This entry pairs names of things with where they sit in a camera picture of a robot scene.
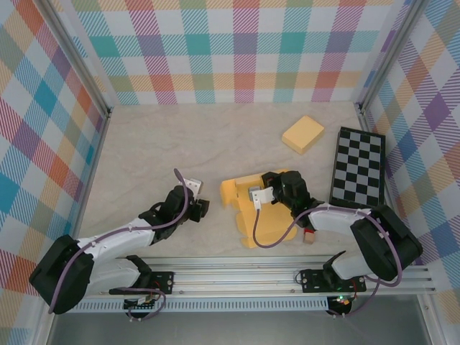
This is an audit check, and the yellow paper box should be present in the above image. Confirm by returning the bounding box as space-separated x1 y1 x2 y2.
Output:
219 167 300 249
281 114 326 156

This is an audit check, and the black and grey checkerboard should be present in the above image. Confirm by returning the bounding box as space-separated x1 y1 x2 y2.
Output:
328 125 387 209

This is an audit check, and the small circuit board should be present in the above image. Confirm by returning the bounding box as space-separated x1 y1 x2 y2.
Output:
330 294 355 308
124 296 159 311

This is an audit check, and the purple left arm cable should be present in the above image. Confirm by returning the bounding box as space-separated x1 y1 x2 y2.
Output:
48 167 191 323

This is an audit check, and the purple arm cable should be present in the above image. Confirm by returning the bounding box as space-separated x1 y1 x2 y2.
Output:
48 167 191 323
253 204 403 318

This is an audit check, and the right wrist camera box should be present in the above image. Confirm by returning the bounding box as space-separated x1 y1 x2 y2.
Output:
247 185 274 211

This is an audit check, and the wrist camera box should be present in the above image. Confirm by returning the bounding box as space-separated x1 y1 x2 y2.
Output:
181 176 204 197
247 185 274 211

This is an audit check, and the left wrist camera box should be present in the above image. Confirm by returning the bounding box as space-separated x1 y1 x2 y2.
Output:
181 176 204 197

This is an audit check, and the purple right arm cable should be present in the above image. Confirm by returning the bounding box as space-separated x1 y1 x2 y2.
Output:
253 204 403 318

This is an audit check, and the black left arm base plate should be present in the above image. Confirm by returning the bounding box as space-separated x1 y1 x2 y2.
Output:
109 271 175 295

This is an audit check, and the aluminium side rail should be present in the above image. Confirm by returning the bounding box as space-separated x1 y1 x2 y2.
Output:
355 103 410 265
63 107 112 270

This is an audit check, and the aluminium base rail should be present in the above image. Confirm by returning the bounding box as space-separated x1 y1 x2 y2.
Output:
39 255 438 298

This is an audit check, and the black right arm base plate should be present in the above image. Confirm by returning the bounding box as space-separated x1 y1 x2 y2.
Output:
300 269 367 294

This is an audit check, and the white slotted cable duct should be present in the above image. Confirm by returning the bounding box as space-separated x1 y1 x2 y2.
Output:
56 296 330 313

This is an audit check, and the aluminium corner post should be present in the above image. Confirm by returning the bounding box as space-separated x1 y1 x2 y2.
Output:
354 0 427 116
37 0 113 119

